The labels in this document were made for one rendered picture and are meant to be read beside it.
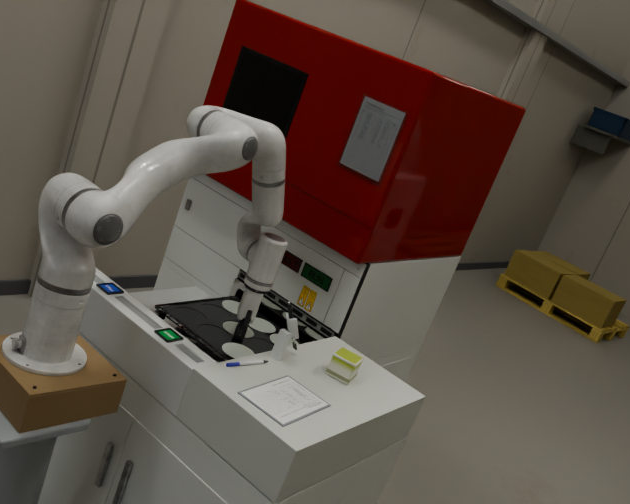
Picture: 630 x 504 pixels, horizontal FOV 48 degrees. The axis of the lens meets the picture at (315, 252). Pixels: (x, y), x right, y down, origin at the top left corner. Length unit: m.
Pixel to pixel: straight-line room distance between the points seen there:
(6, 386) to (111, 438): 0.45
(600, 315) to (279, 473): 6.14
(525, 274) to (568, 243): 1.89
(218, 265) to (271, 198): 0.69
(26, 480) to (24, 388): 0.32
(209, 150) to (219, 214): 0.88
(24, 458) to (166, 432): 0.34
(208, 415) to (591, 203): 8.16
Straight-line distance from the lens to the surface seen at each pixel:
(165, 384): 1.88
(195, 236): 2.64
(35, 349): 1.73
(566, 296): 7.68
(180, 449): 1.88
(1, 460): 1.87
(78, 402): 1.72
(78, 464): 2.21
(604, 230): 9.53
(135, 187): 1.62
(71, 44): 3.72
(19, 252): 4.02
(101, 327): 2.04
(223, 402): 1.74
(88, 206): 1.56
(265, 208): 1.94
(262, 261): 2.04
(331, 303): 2.27
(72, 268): 1.64
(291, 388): 1.85
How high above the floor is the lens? 1.81
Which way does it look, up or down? 16 degrees down
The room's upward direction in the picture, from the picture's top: 21 degrees clockwise
